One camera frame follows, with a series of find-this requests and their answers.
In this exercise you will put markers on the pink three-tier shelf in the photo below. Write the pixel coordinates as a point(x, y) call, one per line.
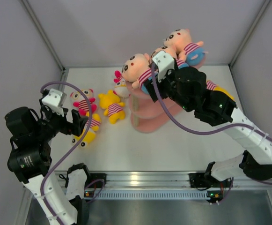
point(146, 116)

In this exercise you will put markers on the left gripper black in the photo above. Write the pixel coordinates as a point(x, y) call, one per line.
point(77, 123)

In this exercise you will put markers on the peach doll blue pants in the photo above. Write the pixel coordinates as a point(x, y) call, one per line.
point(136, 70)
point(168, 49)
point(191, 52)

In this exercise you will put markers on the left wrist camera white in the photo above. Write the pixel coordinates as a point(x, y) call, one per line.
point(54, 100)

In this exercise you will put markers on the yellow bear striped shirt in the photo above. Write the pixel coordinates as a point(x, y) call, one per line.
point(212, 86)
point(112, 106)

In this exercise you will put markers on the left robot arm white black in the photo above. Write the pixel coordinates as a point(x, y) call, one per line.
point(30, 159)

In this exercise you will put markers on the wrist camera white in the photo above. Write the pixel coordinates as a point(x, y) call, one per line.
point(54, 100)
point(164, 61)

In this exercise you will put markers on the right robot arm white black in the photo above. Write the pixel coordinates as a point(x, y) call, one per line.
point(222, 113)

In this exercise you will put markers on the white bird plush pink bow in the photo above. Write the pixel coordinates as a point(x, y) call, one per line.
point(120, 88)

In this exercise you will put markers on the white panda plush pink limbs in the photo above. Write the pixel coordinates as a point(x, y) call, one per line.
point(80, 103)

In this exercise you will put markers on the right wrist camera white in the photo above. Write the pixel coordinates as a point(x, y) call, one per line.
point(164, 61)

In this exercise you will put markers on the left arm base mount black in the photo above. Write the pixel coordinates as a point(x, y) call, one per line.
point(98, 177)

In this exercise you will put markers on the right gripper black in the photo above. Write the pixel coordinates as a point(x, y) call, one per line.
point(149, 86)

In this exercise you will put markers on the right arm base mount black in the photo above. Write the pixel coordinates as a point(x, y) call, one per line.
point(197, 180)

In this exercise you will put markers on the yellow chick plush striped shirt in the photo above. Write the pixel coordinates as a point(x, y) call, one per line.
point(91, 134)

